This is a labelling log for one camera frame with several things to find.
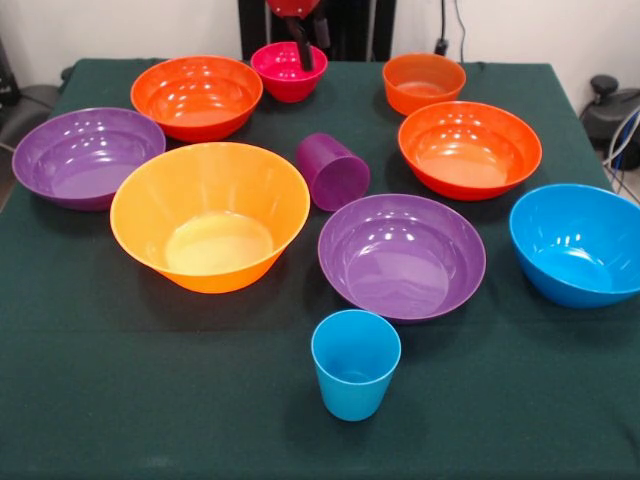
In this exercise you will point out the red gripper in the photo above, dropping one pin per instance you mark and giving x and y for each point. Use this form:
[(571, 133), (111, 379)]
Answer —
[(295, 7)]

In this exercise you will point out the pink bowl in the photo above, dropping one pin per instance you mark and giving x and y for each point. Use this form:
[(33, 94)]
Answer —
[(285, 75)]

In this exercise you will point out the red bowl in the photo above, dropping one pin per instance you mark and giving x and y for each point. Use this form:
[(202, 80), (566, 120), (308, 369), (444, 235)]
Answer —
[(197, 100), (470, 155)]

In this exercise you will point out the purple cup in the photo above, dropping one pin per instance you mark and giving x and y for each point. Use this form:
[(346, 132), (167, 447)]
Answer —
[(332, 175)]

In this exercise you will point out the purple bowl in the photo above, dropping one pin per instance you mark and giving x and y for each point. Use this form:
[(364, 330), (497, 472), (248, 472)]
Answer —
[(85, 165), (400, 260)]

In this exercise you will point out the blue cup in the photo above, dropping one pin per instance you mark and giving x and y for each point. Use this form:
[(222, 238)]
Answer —
[(352, 385)]

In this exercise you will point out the small orange bowl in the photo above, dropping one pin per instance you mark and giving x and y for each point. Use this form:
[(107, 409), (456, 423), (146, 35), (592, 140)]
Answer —
[(422, 80)]

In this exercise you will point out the large orange bowl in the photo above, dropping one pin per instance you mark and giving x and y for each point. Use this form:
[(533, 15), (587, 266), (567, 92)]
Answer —
[(215, 240)]

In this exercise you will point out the blue bowl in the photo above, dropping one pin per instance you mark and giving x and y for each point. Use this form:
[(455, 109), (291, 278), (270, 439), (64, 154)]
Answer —
[(575, 250)]

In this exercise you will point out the dark green table cloth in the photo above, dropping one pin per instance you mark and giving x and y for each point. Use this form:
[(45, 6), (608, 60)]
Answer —
[(200, 400)]

